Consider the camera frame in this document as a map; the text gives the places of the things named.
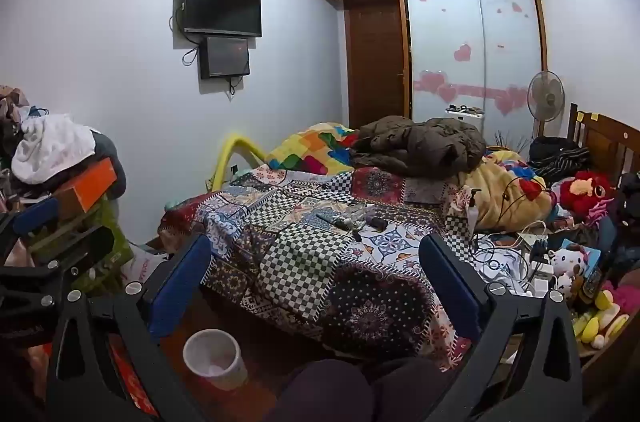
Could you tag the black wall television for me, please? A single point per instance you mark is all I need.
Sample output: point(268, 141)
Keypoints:
point(222, 5)

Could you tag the colourful block blanket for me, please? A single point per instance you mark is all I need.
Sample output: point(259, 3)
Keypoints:
point(300, 150)

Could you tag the dark spiky plant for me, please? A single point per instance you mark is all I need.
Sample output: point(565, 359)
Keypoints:
point(510, 142)

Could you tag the small black wall monitor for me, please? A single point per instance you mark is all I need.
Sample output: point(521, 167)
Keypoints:
point(225, 57)

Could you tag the white power strip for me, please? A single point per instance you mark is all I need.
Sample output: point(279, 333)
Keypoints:
point(537, 272)

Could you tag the white cloth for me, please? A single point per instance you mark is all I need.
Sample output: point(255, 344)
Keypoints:
point(50, 142)

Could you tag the brown wooden door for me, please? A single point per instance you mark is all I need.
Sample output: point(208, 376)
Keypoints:
point(375, 62)

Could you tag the black bag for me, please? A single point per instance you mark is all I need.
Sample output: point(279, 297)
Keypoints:
point(550, 147)

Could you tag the standing fan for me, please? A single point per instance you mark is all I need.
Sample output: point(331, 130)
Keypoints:
point(545, 95)

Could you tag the green plastic rack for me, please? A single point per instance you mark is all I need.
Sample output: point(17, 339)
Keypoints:
point(107, 242)

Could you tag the small black piece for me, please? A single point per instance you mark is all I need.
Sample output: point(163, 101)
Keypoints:
point(356, 234)

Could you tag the white pump bottle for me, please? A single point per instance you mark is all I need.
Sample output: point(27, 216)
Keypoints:
point(472, 214)

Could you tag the white bag with red print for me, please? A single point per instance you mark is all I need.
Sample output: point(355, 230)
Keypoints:
point(145, 267)

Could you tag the dark bottle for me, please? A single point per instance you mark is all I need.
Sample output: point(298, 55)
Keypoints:
point(592, 284)

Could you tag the dark small container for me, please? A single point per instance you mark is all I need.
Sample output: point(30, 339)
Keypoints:
point(376, 222)

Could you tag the red plush toy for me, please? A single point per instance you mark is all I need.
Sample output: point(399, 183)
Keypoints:
point(582, 192)

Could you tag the yellow plush toy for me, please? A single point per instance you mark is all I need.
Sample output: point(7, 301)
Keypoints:
point(595, 327)

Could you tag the wooden chair with clothes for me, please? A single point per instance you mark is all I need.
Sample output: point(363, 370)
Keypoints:
point(605, 147)

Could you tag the white cat plush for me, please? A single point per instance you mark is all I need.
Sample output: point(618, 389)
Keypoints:
point(562, 262)

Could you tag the black striped cloth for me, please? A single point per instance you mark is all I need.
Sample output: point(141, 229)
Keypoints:
point(567, 162)

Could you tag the light blue box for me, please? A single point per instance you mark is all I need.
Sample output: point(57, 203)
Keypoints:
point(590, 254)

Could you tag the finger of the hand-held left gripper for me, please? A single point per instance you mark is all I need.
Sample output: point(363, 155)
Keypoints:
point(35, 216)
point(30, 284)

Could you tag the black clothing pile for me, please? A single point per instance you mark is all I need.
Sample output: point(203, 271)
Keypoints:
point(627, 222)

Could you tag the teal cloth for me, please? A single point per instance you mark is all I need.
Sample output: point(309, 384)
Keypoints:
point(175, 205)

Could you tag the grey cloth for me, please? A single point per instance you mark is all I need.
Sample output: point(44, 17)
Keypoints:
point(112, 167)

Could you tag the patchwork bedspread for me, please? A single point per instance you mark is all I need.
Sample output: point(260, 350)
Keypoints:
point(310, 262)

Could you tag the white waste bin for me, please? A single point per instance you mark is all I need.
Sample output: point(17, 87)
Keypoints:
point(212, 359)

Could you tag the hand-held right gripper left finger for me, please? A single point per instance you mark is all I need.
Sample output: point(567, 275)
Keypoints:
point(180, 287)

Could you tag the orange box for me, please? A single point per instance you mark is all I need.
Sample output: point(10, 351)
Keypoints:
point(87, 187)

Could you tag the white cabinet with small items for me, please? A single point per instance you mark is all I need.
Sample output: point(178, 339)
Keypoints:
point(465, 112)

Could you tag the pinkish brown cloth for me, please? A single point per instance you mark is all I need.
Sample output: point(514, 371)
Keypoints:
point(12, 112)

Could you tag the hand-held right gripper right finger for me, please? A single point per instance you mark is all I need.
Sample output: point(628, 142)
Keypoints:
point(450, 287)

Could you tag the yellow printed blanket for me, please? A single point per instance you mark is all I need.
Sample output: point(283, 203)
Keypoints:
point(490, 197)

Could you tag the red patterned box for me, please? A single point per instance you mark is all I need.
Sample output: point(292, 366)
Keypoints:
point(130, 377)

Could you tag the brown puffer jacket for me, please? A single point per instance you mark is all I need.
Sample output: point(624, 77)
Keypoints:
point(420, 145)

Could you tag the wardrobe with frosted sliding doors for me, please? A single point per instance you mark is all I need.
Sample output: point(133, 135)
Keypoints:
point(450, 27)

